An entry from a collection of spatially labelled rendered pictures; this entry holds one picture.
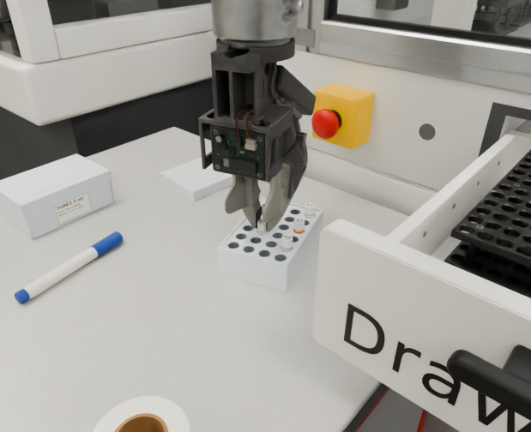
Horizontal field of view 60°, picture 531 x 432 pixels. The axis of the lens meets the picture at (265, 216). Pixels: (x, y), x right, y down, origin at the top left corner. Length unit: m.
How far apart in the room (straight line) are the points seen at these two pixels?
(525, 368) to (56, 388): 0.36
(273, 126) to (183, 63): 0.66
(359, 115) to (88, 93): 0.52
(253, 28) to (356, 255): 0.20
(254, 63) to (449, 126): 0.30
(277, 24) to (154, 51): 0.62
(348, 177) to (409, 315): 0.44
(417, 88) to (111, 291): 0.44
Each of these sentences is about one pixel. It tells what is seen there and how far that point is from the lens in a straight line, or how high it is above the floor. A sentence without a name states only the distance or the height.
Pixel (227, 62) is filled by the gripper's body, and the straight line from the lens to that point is 0.40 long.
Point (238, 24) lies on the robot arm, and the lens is 0.41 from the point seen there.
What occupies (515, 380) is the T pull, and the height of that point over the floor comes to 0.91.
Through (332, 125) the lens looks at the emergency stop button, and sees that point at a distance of 0.62.
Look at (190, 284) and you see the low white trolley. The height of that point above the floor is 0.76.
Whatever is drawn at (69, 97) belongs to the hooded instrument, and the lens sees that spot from 0.92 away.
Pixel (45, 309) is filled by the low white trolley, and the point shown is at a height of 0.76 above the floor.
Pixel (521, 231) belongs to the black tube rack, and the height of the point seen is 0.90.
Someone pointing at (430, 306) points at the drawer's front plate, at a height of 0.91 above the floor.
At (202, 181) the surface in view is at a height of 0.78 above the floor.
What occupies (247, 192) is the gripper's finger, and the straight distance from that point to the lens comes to 0.52.
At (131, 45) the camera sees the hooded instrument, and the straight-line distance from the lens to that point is 0.97.
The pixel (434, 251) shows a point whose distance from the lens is 0.47.
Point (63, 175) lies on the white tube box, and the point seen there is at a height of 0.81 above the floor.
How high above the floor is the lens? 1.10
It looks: 32 degrees down
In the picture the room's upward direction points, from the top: straight up
